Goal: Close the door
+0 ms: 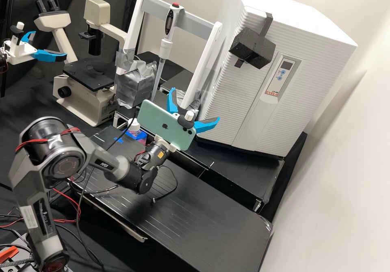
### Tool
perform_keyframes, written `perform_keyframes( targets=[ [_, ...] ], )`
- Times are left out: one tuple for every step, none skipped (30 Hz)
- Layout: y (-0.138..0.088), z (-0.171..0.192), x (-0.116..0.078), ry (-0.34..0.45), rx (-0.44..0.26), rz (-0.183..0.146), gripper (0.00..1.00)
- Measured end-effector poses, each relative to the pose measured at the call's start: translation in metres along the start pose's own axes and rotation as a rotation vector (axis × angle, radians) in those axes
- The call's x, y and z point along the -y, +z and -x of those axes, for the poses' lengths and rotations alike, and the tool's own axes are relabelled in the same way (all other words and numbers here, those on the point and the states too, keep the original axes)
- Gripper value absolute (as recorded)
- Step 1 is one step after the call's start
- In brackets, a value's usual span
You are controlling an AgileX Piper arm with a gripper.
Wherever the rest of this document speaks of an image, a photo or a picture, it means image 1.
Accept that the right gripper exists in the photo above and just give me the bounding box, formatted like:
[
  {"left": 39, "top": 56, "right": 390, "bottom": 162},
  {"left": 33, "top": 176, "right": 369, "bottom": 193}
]
[{"left": 154, "top": 87, "right": 221, "bottom": 151}]

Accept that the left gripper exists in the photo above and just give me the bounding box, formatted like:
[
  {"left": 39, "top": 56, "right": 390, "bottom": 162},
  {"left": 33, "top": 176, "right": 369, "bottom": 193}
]
[{"left": 4, "top": 30, "right": 69, "bottom": 65}]

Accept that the incubator door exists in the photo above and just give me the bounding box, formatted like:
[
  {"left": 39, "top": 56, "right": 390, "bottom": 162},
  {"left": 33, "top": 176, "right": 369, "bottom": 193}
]
[{"left": 196, "top": 5, "right": 358, "bottom": 160}]

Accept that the left phone holder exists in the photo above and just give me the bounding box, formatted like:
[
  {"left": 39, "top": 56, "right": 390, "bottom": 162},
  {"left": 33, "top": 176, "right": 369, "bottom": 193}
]
[{"left": 10, "top": 22, "right": 26, "bottom": 46}]

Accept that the small bottle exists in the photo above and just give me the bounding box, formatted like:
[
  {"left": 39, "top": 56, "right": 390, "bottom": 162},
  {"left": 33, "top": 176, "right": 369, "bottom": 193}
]
[{"left": 127, "top": 118, "right": 143, "bottom": 136}]

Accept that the cream microscope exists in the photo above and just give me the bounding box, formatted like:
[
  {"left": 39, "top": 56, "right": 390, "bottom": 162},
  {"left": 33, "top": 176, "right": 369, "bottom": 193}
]
[{"left": 32, "top": 0, "right": 129, "bottom": 128}]

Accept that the white pipette stand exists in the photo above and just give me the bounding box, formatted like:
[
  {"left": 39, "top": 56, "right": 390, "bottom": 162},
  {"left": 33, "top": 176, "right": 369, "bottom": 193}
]
[{"left": 114, "top": 0, "right": 223, "bottom": 112}]

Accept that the pipette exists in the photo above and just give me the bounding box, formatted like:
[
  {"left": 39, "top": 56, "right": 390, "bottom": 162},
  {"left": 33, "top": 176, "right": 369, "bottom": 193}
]
[{"left": 151, "top": 2, "right": 185, "bottom": 101}]

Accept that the white incubator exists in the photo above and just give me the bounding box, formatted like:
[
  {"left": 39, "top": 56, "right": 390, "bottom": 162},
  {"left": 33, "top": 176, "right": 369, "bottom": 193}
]
[{"left": 227, "top": 0, "right": 358, "bottom": 50}]

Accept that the right wrist camera phone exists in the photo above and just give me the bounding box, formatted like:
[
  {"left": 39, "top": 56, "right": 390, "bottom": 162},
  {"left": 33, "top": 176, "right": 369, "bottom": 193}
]
[{"left": 136, "top": 99, "right": 198, "bottom": 151}]

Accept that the red wire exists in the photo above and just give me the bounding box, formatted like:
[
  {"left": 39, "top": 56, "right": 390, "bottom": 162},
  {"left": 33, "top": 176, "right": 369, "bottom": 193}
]
[{"left": 0, "top": 187, "right": 82, "bottom": 225}]

